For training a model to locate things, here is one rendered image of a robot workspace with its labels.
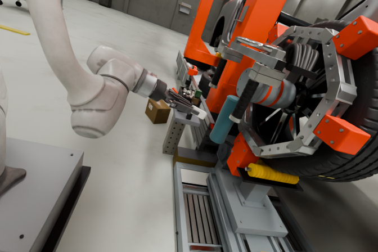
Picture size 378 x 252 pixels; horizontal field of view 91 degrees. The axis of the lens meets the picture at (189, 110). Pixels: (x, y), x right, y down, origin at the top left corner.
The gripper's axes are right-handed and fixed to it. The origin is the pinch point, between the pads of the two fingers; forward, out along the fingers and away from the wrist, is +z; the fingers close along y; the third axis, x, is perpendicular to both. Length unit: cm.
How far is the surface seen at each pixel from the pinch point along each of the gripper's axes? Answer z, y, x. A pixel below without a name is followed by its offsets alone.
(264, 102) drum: 21.1, -1.3, -17.9
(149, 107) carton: 12, 115, 56
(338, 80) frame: 20.0, -20.3, -35.4
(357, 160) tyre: 40, -30, -21
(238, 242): 50, -19, 42
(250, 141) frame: 33.2, 2.1, 1.0
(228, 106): 19.1, 14.1, -6.0
